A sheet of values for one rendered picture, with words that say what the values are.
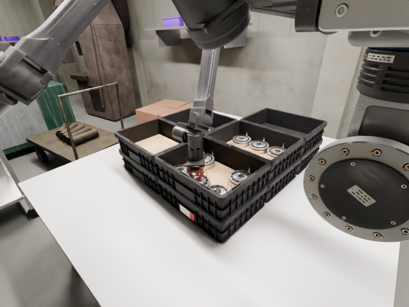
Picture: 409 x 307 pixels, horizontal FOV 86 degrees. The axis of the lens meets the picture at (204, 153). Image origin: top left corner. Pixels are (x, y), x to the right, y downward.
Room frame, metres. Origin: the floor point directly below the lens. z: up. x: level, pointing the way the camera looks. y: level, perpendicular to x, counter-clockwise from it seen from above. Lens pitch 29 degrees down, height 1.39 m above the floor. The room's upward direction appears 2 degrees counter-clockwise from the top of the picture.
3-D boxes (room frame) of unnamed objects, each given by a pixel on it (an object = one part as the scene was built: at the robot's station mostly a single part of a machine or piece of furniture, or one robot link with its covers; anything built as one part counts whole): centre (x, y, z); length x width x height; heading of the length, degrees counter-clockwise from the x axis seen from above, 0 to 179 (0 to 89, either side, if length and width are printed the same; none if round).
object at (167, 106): (3.23, 0.42, 0.19); 1.12 x 0.82 x 0.39; 48
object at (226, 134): (0.98, -0.24, 0.87); 0.40 x 0.30 x 0.11; 43
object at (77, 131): (2.39, 1.51, 0.49); 1.23 x 0.72 x 0.97; 58
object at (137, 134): (1.06, 0.25, 0.87); 0.40 x 0.30 x 0.11; 43
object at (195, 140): (0.73, 0.04, 1.05); 0.07 x 0.06 x 0.07; 48
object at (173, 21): (3.49, 0.31, 1.52); 0.34 x 0.23 x 0.11; 48
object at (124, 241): (1.04, -0.10, 0.35); 1.60 x 1.60 x 0.70; 48
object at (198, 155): (0.73, 0.03, 0.99); 0.10 x 0.07 x 0.07; 178
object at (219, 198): (0.77, -0.02, 0.92); 0.40 x 0.30 x 0.02; 43
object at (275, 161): (0.98, -0.24, 0.92); 0.40 x 0.30 x 0.02; 43
